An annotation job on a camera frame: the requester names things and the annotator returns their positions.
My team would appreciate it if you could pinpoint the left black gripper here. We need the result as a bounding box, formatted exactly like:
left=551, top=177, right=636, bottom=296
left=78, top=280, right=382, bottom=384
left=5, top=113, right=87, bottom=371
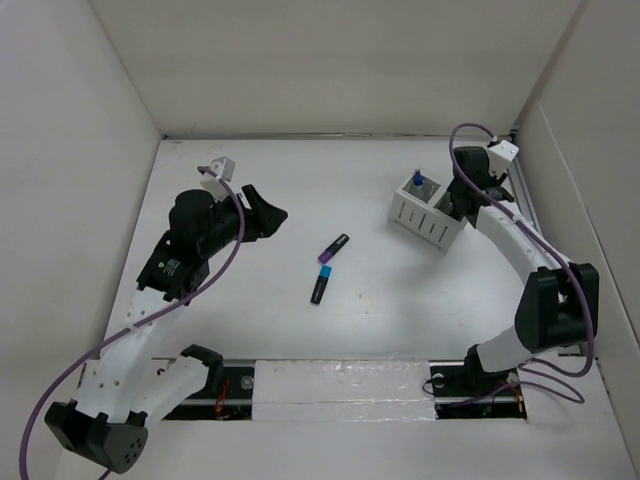
left=200, top=185, right=286, bottom=258

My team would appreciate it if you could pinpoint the white desk organizer box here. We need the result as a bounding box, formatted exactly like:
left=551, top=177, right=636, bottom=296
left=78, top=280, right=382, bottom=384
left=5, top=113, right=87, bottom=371
left=388, top=175, right=467, bottom=254

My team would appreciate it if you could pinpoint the purple cap highlighter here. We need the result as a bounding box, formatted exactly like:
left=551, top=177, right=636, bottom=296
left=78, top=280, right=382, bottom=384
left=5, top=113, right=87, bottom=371
left=318, top=234, right=350, bottom=264

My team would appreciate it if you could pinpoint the blue cap highlighter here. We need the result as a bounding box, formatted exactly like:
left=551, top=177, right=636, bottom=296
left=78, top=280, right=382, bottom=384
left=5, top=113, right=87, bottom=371
left=310, top=265, right=332, bottom=305

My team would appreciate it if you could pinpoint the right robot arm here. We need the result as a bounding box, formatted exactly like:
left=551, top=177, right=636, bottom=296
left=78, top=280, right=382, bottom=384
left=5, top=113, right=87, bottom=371
left=447, top=146, right=599, bottom=395

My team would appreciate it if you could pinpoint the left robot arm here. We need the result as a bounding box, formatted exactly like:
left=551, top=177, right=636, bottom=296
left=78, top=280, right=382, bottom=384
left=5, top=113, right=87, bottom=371
left=44, top=185, right=288, bottom=474

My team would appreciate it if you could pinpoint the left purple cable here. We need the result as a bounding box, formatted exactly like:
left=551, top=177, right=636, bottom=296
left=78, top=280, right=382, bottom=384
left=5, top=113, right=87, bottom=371
left=17, top=167, right=247, bottom=480

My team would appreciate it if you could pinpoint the purple cable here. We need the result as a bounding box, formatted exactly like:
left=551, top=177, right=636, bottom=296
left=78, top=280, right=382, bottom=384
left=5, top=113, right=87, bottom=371
left=448, top=122, right=596, bottom=404
left=17, top=167, right=247, bottom=480

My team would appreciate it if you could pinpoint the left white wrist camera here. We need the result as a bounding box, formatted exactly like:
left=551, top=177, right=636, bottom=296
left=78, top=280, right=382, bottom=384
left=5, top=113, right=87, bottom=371
left=197, top=157, right=235, bottom=201

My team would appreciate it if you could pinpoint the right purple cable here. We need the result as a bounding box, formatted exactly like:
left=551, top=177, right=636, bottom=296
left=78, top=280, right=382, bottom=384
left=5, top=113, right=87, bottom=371
left=448, top=122, right=596, bottom=404

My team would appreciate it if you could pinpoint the aluminium mounting rail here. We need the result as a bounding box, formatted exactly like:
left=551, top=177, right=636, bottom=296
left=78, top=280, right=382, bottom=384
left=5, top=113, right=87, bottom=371
left=149, top=357, right=529, bottom=422

